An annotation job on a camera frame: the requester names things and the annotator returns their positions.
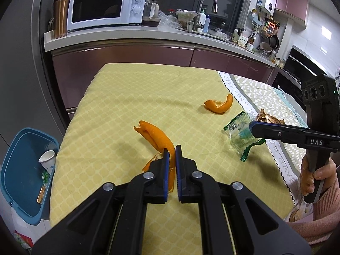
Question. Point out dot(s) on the kitchen counter with pink cabinets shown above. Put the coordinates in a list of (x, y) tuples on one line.
[(132, 55)]

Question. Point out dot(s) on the grey refrigerator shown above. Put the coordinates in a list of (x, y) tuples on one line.
[(26, 71)]

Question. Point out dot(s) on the long orange peel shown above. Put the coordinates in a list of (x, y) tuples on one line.
[(156, 135)]

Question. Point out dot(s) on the blue plastic bin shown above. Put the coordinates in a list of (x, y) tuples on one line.
[(21, 159)]

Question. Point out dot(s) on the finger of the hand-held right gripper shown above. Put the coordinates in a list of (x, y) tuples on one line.
[(276, 132)]

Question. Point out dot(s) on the black frying pan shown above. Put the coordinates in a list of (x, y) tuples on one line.
[(274, 42)]

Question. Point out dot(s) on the yellow patterned tablecloth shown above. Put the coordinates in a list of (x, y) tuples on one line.
[(119, 98)]

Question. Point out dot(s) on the white pump soap bottle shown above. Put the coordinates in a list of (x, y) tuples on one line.
[(202, 20)]

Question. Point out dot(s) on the person's right hand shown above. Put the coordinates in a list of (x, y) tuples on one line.
[(324, 174)]

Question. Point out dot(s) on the pink wall cabinet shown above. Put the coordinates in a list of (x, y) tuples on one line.
[(292, 1)]

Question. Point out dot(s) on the white grey patterned tablecloth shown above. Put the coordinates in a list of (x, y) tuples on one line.
[(265, 90)]

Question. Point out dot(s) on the copper thermos flask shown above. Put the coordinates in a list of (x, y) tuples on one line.
[(62, 16)]

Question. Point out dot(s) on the small green wrapper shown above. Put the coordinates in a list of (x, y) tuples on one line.
[(45, 178)]

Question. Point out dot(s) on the white dotted mug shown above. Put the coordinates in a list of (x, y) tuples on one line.
[(242, 39)]

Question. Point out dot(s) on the brown crumpled wrapper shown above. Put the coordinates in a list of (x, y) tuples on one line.
[(268, 118)]

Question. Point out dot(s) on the blue white bottle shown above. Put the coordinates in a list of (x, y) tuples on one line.
[(207, 25)]

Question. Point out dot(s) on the dark brown tray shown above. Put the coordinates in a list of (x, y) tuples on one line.
[(151, 22)]

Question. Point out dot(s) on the bowl covered with plastic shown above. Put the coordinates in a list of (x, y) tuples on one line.
[(186, 16)]

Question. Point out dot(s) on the curled orange peel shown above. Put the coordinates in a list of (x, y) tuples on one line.
[(223, 107)]

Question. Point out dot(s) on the white microwave oven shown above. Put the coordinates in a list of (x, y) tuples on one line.
[(132, 4)]

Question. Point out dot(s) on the clear green-edged plastic wrapper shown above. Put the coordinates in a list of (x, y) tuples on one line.
[(239, 127)]

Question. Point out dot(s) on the clear plastic bag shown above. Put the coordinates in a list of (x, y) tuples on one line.
[(170, 20)]

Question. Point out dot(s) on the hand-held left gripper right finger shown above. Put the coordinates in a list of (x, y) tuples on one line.
[(178, 175)]

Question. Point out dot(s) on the black range hood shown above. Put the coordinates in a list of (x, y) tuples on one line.
[(308, 61)]

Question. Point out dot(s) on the black gas stove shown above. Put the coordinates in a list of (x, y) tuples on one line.
[(292, 75)]

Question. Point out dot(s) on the person's right forearm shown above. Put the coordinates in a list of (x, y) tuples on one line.
[(324, 215)]

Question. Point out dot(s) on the small gold wrapper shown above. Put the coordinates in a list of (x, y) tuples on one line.
[(41, 195)]

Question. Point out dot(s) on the white paper cup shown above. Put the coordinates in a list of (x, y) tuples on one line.
[(47, 158)]

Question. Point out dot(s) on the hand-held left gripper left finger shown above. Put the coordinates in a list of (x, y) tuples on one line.
[(166, 175)]

